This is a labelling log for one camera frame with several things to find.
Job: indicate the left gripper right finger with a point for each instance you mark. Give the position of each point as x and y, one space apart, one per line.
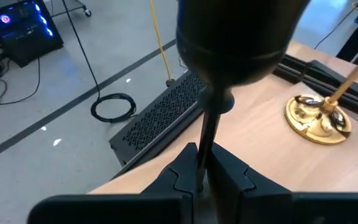
259 205

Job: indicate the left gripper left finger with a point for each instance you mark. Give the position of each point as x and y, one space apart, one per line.
166 205

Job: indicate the gold candlestick holder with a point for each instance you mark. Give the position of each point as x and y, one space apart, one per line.
315 124

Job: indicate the black perforated metal box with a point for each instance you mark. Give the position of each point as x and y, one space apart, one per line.
160 121

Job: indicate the computer tower with blue lights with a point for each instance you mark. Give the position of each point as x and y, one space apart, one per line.
26 34

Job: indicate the black table edge rail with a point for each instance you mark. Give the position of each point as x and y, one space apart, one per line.
328 81

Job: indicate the black frame post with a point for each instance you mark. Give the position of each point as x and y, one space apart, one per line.
357 37

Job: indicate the black cart wheel frame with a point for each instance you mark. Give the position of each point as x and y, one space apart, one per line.
87 12

